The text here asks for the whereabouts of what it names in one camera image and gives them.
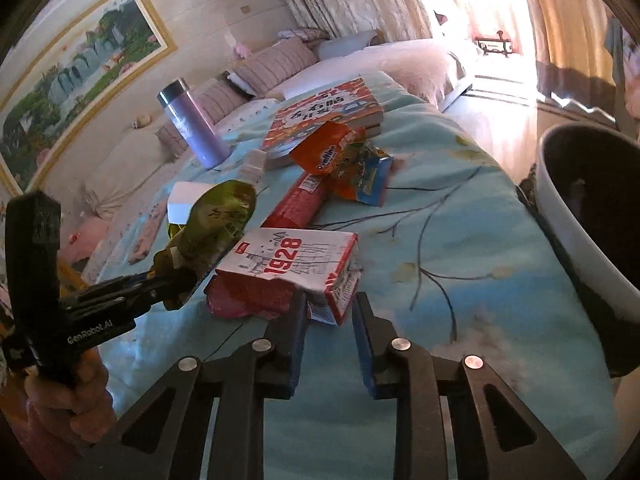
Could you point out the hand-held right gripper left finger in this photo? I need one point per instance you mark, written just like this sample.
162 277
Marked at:
298 340

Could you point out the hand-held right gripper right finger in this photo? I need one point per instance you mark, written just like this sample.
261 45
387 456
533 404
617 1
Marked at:
362 350

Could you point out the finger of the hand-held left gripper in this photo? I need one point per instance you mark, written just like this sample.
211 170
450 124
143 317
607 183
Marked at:
125 282
135 302

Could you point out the pink plastic wrapper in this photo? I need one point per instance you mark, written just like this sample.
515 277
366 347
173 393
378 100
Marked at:
235 300

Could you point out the white red milk carton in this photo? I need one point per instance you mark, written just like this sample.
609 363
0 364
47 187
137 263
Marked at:
290 255

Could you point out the white paper sheet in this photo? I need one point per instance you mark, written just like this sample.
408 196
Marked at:
182 200

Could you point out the long red snack box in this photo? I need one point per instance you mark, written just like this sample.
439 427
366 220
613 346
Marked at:
295 200

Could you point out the blue colourful candy packet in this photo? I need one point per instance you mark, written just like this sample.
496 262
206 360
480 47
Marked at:
370 180

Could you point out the orange snack wrapper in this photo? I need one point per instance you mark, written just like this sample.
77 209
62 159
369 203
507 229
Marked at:
320 152

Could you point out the white bin with black liner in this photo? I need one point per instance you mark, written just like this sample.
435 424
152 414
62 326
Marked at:
560 220

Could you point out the person's left forearm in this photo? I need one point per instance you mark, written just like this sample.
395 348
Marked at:
35 440

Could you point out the person's left hand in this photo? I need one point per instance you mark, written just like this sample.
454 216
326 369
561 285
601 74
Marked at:
85 405

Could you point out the pink plush toy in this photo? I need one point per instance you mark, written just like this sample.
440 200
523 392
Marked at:
90 237

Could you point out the cream cushion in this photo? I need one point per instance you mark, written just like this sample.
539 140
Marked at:
125 175

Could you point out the blue floral blanket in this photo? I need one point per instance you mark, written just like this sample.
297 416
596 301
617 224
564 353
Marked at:
450 220

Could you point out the purple thermos bottle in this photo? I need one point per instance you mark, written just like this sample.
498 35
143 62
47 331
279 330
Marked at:
192 130

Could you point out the framed landscape painting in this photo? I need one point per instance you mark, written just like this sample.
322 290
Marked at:
75 75

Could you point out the white printed pillow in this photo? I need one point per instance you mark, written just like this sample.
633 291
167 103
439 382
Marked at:
250 112

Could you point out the colourful picture book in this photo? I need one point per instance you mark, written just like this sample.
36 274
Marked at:
320 105

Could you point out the small pink toy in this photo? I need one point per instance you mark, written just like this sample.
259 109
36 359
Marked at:
243 50

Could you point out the large striped pillow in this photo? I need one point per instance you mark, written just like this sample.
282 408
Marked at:
275 65

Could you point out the grey blue pillow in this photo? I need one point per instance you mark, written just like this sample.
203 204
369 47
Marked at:
350 45

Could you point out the folded checked cloth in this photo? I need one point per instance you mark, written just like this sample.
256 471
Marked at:
302 34

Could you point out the black metal rack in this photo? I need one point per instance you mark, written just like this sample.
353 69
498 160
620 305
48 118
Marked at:
495 45

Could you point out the beige curtain with brown hem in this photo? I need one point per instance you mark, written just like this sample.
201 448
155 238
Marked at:
565 35

